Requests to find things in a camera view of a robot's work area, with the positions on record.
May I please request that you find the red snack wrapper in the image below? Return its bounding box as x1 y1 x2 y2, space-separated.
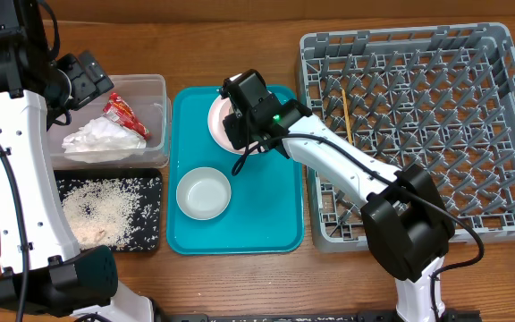
103 92 151 140

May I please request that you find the white tissue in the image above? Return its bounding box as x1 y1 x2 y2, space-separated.
62 116 147 164

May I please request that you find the grey bowl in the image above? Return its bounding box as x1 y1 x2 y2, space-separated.
176 167 232 221

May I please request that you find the wooden chopstick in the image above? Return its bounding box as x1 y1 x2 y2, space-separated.
342 89 353 145

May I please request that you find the white rice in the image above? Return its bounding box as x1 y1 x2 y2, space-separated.
58 176 162 251

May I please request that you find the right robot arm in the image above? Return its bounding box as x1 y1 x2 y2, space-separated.
219 69 455 321

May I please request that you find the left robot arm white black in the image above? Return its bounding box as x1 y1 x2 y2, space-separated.
0 0 164 321

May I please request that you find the grey dishwasher rack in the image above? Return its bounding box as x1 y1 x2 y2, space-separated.
299 22 515 242

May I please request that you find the pink plate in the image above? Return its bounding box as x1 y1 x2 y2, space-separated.
207 95 248 155

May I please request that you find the clear plastic bin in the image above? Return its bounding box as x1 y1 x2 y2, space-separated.
47 74 172 170

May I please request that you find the teal serving tray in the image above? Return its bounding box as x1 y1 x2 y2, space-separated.
166 86 305 255

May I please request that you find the black tray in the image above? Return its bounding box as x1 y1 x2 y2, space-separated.
53 167 164 253

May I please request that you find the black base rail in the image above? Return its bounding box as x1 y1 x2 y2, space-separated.
167 309 482 322

